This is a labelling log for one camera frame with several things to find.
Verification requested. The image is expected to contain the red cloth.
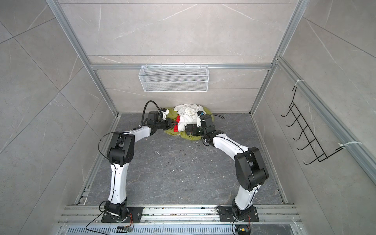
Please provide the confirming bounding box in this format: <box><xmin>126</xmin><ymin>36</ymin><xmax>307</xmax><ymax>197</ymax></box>
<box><xmin>173</xmin><ymin>115</ymin><xmax>180</xmax><ymax>132</ymax></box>

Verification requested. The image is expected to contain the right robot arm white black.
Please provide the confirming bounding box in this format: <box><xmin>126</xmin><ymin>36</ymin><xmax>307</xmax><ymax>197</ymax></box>
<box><xmin>185</xmin><ymin>115</ymin><xmax>269</xmax><ymax>222</ymax></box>

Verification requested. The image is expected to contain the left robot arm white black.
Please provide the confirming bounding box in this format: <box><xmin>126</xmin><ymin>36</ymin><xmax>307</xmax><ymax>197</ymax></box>
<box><xmin>104</xmin><ymin>108</ymin><xmax>176</xmax><ymax>222</ymax></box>

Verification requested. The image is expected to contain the green cloth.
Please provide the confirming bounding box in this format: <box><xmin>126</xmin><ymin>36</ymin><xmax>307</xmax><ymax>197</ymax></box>
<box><xmin>164</xmin><ymin>107</ymin><xmax>212</xmax><ymax>141</ymax></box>

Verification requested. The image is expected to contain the white cloth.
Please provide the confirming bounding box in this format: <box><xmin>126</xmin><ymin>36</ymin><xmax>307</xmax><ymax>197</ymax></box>
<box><xmin>174</xmin><ymin>104</ymin><xmax>207</xmax><ymax>132</ymax></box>

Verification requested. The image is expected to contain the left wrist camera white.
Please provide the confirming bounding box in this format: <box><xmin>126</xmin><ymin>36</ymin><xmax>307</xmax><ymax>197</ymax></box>
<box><xmin>160</xmin><ymin>108</ymin><xmax>169</xmax><ymax>120</ymax></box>

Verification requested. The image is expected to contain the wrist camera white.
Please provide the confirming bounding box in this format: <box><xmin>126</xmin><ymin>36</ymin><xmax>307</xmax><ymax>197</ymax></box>
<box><xmin>197</xmin><ymin>110</ymin><xmax>206</xmax><ymax>117</ymax></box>
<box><xmin>160</xmin><ymin>108</ymin><xmax>169</xmax><ymax>120</ymax></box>

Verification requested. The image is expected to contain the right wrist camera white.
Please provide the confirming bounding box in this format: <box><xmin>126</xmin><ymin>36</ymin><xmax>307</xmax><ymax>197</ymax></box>
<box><xmin>197</xmin><ymin>110</ymin><xmax>206</xmax><ymax>117</ymax></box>

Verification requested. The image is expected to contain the left black corrugated cable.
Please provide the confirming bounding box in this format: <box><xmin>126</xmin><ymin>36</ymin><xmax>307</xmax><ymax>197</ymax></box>
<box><xmin>140</xmin><ymin>100</ymin><xmax>162</xmax><ymax>127</ymax></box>

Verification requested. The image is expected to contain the white wire mesh basket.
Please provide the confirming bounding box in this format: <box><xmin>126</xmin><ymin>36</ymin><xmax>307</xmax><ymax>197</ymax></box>
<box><xmin>139</xmin><ymin>65</ymin><xmax>210</xmax><ymax>93</ymax></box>

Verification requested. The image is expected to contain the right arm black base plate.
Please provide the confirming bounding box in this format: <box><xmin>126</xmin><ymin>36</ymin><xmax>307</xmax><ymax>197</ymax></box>
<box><xmin>216</xmin><ymin>205</ymin><xmax>259</xmax><ymax>222</ymax></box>

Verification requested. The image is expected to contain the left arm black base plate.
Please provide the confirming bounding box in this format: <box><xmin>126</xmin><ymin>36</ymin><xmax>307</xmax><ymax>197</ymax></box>
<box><xmin>101</xmin><ymin>207</ymin><xmax>144</xmax><ymax>223</ymax></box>

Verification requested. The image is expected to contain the black wire hook rack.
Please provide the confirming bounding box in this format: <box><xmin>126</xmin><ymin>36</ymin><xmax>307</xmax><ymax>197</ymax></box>
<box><xmin>281</xmin><ymin>87</ymin><xmax>345</xmax><ymax>165</ymax></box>

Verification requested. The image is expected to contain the aluminium rail frame front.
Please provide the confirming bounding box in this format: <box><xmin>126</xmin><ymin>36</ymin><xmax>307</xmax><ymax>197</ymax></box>
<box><xmin>54</xmin><ymin>205</ymin><xmax>306</xmax><ymax>235</ymax></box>

